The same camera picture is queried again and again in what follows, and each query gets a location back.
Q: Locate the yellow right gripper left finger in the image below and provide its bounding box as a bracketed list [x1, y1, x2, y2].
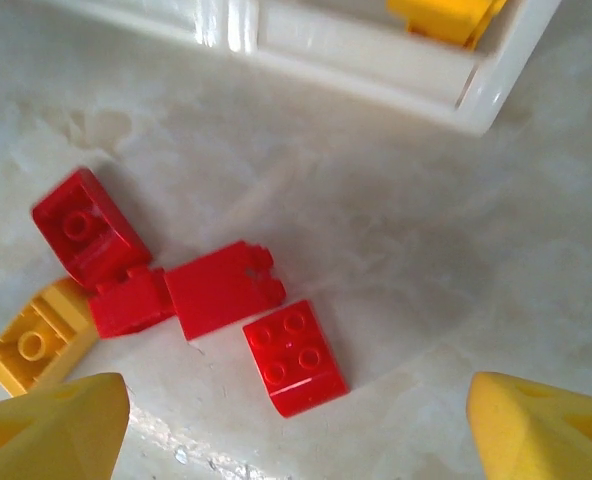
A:
[0, 372, 131, 480]

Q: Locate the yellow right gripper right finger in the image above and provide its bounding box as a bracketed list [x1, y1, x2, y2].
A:
[464, 371, 592, 480]

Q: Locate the yellow curved lego brick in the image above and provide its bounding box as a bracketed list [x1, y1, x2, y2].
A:
[0, 277, 100, 396]

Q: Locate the small red lego brick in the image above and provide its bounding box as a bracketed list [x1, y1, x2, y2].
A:
[86, 265, 177, 340]

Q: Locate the red curved lego brick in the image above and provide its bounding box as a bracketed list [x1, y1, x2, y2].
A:
[30, 167, 153, 289]

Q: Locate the red square lego brick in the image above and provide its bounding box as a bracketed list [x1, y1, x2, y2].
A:
[163, 240, 287, 342]

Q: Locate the red sloped four-stud lego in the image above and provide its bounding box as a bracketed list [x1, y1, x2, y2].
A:
[241, 299, 351, 419]

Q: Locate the white plastic container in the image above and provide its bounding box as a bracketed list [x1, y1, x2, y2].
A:
[253, 0, 562, 139]

